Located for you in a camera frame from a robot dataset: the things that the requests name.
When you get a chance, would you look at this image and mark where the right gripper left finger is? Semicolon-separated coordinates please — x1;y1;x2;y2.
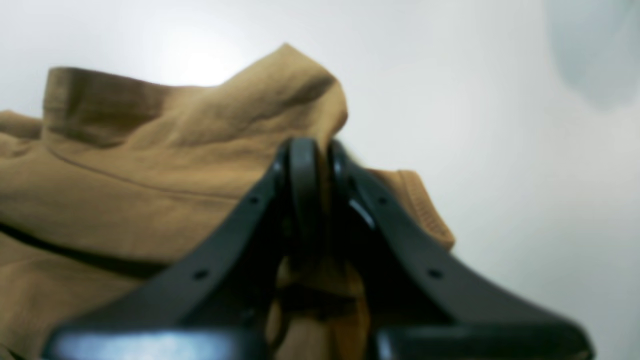
42;137;323;360

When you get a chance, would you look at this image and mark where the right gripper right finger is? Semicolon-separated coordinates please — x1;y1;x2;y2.
328;140;595;360

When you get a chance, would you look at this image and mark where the brown t-shirt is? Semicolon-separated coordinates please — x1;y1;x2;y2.
0;42;456;360

